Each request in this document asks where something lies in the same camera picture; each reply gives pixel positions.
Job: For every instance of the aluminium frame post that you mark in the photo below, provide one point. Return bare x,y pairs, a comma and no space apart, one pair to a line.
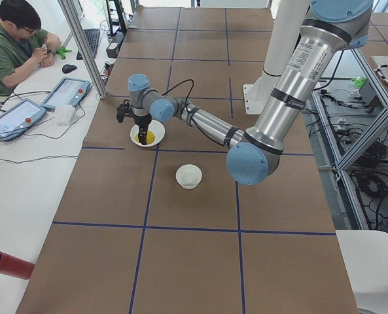
72,18

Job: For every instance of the black computer mouse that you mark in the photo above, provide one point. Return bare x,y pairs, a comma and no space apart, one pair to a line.
67,68

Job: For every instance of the white foam block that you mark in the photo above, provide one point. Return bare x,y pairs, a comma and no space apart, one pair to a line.
64,114

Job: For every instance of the white plate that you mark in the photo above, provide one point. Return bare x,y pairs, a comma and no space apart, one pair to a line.
155,127

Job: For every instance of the white bowl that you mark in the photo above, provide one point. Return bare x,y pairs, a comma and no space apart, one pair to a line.
188,176

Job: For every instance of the teach pendant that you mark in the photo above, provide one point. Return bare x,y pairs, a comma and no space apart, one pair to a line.
69,91
18,119

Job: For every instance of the black box on table edge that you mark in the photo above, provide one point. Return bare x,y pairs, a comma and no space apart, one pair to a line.
114,46

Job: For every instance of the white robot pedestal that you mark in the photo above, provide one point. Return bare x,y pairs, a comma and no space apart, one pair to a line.
283,41

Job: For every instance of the teach pendant near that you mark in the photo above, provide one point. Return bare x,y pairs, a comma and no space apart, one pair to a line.
18,119

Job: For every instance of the seated person in green shirt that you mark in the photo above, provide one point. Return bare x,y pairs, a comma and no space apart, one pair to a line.
24,44

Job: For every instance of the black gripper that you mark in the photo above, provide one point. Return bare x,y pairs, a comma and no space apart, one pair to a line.
142,122

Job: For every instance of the white chair corner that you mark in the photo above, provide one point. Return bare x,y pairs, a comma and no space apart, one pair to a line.
365,254

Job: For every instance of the yellow lemon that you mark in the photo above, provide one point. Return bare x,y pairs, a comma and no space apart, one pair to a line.
150,138

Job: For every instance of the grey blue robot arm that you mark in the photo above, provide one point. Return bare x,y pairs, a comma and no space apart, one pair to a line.
328,27

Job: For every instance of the green plastic toy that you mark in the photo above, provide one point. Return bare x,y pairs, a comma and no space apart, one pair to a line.
62,51

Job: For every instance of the black keyboard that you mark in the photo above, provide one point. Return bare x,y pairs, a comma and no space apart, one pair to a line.
92,36

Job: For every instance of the red cylinder tube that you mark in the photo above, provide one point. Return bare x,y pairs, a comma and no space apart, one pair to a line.
15,267

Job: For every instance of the teach pendant far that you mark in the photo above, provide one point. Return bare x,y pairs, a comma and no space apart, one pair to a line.
69,91

